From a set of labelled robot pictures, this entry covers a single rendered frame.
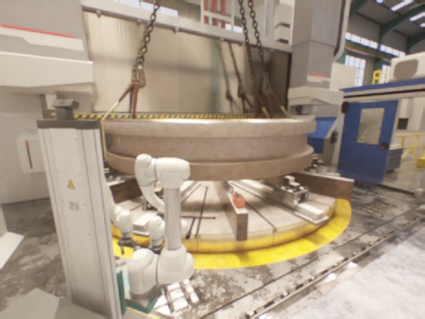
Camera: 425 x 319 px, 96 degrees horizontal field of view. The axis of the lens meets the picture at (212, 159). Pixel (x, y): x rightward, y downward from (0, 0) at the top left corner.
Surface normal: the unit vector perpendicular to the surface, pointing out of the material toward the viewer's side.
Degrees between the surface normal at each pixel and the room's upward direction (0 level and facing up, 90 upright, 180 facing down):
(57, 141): 90
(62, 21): 90
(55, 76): 90
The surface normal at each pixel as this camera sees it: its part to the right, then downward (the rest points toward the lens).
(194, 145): -0.08, 0.21
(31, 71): 0.47, 0.18
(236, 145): 0.18, 0.21
